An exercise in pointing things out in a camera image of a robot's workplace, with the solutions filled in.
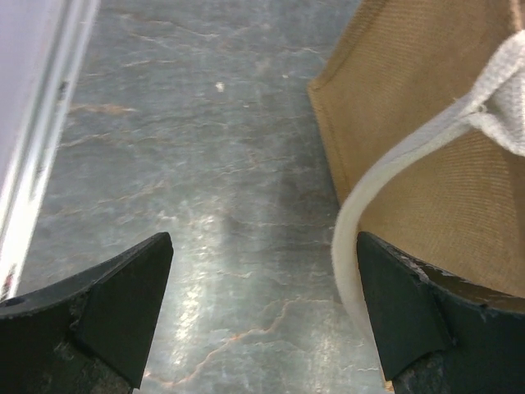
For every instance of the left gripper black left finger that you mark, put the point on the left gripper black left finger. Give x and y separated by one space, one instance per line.
91 332

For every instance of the aluminium rail frame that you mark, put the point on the aluminium rail frame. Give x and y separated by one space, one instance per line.
43 44

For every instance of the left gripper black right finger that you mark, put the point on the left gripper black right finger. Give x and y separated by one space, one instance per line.
436 332

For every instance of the brown canvas bag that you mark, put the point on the brown canvas bag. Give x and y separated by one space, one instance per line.
421 113

